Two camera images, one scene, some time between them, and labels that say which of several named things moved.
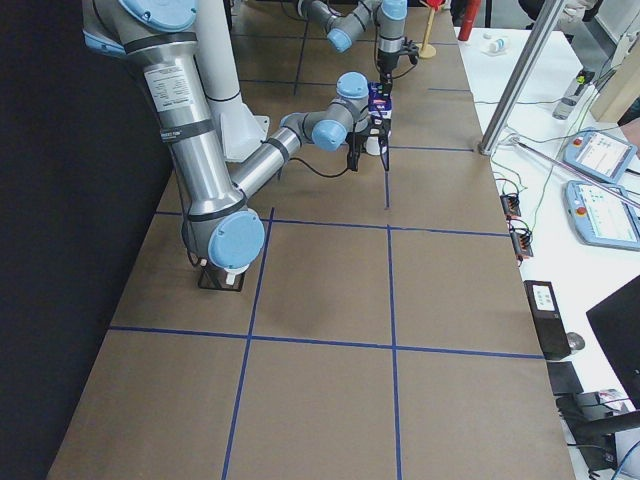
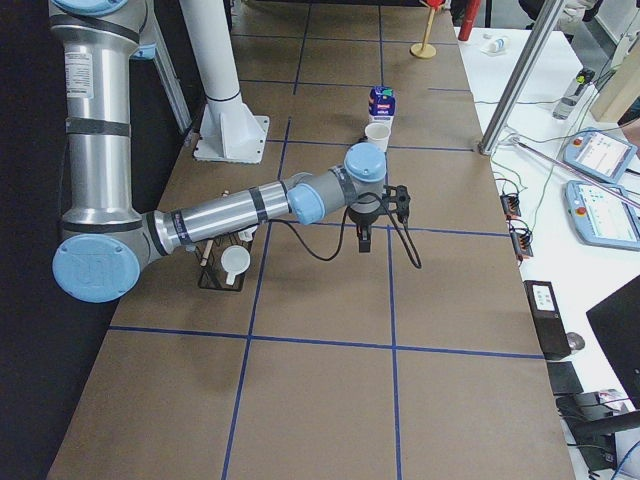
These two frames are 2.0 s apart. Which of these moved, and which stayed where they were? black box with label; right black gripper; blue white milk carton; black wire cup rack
Moved: right black gripper
Stayed: black wire cup rack; blue white milk carton; black box with label
